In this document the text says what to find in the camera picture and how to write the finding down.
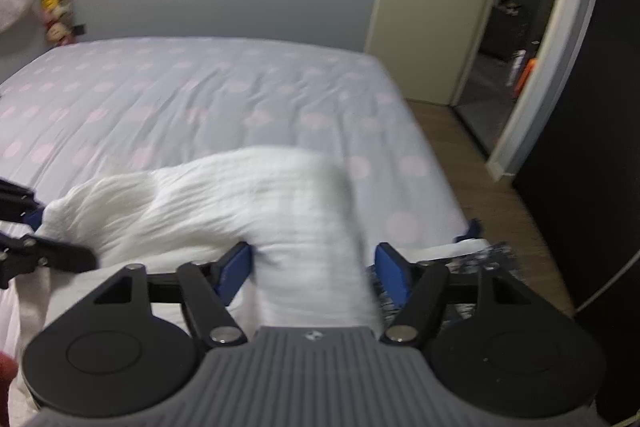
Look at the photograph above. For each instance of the dark wall socket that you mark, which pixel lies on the dark wall socket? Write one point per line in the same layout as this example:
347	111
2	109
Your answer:
78	29

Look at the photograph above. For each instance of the grey bedding bundle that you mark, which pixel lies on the grey bedding bundle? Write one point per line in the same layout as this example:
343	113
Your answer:
12	2

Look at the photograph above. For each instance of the cream door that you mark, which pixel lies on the cream door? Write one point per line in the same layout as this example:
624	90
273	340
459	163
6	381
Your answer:
425	22

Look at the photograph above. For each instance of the dark hallway cabinet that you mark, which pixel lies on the dark hallway cabinet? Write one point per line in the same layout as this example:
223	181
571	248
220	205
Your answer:
505	32

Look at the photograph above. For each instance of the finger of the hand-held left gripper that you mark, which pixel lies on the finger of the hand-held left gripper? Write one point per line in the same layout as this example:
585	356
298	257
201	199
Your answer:
35	217
60	254

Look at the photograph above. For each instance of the dark red cloth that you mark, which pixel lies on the dark red cloth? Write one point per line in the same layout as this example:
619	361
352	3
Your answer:
6	382

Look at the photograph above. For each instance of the dark printed cloth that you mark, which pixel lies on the dark printed cloth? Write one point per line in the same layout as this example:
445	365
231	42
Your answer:
502	259

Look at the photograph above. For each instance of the white bottle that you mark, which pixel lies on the white bottle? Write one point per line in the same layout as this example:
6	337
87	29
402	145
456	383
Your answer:
515	67

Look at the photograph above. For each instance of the white door frame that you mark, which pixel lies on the white door frame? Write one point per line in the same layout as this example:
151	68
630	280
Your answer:
550	57

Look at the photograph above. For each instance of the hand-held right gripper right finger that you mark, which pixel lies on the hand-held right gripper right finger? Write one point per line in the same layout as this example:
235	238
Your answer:
395	272

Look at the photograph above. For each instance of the black wardrobe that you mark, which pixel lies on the black wardrobe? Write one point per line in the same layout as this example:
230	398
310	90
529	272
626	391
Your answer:
600	132

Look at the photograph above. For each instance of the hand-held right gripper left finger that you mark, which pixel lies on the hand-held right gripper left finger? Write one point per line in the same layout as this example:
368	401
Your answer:
235	267

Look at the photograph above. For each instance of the bed with pink-dotted sheet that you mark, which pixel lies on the bed with pink-dotted sheet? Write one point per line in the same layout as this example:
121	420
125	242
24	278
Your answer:
200	97

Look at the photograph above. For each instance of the white crinkled garment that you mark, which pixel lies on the white crinkled garment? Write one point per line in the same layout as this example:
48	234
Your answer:
225	197

